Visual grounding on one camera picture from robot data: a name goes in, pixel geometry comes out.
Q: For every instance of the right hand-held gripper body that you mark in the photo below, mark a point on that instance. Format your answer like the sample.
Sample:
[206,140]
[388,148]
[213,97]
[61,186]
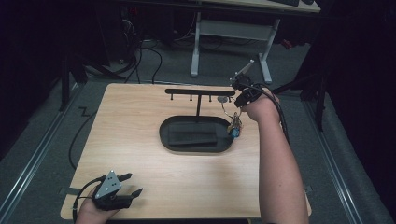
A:
[242,82]

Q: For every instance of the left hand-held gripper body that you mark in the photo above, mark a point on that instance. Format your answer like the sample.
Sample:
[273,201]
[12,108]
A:
[109,186]

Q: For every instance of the key bunch with coloured tags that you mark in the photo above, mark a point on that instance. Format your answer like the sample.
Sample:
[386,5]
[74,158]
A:
[235,126]

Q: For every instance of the black key stand with tray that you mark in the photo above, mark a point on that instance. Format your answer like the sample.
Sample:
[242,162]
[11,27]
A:
[223,138]

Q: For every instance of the black wallet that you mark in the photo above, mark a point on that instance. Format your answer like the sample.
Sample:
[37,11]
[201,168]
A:
[193,135]

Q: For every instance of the person's right hand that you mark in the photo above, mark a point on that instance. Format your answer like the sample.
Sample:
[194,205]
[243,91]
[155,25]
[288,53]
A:
[263,109]

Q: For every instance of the person's left hand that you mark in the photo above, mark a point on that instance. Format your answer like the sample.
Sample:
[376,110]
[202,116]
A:
[90,214]

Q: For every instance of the round grey table grommet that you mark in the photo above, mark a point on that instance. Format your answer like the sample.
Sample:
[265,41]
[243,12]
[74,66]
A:
[221,99]

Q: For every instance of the grey tape strip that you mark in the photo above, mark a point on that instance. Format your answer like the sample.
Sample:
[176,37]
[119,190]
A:
[69,190]

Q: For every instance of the small red object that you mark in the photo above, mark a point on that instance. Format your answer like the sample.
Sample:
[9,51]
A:
[286,44]

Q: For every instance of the black metal stand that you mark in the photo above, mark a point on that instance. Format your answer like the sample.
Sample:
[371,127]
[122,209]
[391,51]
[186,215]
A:
[64,87]
[320,105]

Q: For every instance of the black keyboard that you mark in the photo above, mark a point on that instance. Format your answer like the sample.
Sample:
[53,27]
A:
[285,2]

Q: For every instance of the black computer mouse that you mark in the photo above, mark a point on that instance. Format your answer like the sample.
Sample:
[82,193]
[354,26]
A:
[308,1]

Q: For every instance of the desk with grey metal frame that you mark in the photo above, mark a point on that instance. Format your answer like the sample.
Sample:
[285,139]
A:
[236,29]

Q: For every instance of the metal floor rail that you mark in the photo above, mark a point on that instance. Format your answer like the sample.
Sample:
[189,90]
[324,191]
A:
[334,165]
[34,157]

